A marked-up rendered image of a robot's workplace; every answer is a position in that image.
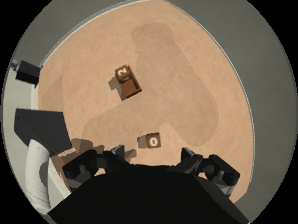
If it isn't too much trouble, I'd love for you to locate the brown digit cube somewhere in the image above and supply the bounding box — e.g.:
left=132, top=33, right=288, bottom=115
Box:
left=115, top=65, right=133, bottom=83
left=146, top=132, right=161, bottom=149

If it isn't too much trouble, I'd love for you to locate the brown wooden tray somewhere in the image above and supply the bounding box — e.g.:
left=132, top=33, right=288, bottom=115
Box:
left=116, top=66, right=142, bottom=99

